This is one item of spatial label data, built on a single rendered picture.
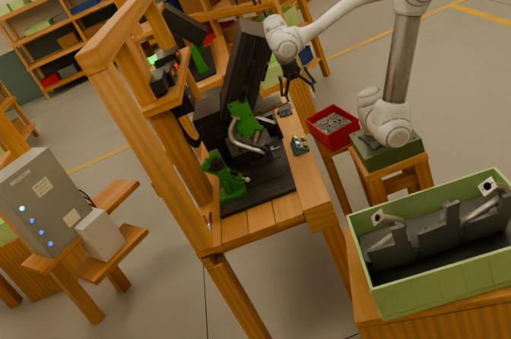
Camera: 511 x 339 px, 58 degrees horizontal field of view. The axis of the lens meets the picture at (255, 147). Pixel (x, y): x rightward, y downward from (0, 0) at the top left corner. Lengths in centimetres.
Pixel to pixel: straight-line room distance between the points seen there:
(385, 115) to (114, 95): 114
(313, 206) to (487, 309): 82
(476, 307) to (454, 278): 15
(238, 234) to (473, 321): 105
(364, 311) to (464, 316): 34
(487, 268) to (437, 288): 17
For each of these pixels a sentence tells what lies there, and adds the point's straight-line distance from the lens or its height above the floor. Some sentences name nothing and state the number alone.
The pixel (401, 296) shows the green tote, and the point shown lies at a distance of 171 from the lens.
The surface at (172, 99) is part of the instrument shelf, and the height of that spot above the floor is 154.
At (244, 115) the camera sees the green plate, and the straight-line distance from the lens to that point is 259.
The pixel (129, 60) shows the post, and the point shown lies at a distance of 225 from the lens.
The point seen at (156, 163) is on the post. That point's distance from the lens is 201.
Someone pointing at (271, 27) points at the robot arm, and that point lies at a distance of 200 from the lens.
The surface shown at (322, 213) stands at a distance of 219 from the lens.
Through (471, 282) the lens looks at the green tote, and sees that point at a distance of 176.
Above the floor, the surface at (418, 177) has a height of 73.
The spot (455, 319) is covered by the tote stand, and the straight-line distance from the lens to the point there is 185.
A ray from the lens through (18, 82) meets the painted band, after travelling 1266.
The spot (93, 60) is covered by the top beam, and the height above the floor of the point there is 190.
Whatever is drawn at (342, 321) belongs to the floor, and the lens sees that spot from 285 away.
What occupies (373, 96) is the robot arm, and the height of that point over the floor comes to 119.
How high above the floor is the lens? 219
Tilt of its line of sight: 27 degrees down
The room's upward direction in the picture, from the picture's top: 25 degrees counter-clockwise
